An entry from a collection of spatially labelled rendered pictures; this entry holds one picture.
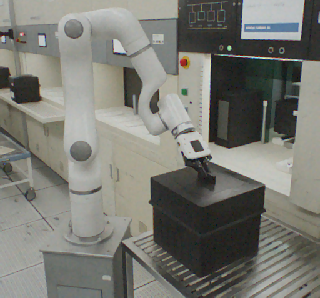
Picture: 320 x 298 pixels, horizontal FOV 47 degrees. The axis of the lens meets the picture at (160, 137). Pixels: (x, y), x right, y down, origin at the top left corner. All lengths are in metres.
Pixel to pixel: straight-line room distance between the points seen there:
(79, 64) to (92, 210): 0.53
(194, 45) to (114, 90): 1.56
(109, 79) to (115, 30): 2.01
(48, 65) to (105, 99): 1.51
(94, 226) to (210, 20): 1.02
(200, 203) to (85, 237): 0.51
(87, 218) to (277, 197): 0.77
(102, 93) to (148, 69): 1.98
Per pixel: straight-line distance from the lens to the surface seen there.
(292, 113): 2.13
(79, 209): 1.39
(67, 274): 1.47
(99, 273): 1.42
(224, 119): 2.07
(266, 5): 1.55
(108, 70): 3.24
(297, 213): 1.58
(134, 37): 1.26
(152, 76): 1.27
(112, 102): 3.29
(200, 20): 1.81
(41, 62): 4.59
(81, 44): 1.20
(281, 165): 1.82
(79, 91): 1.26
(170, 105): 1.33
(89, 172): 1.36
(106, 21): 1.27
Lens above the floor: 1.51
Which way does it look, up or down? 16 degrees down
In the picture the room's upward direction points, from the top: 1 degrees counter-clockwise
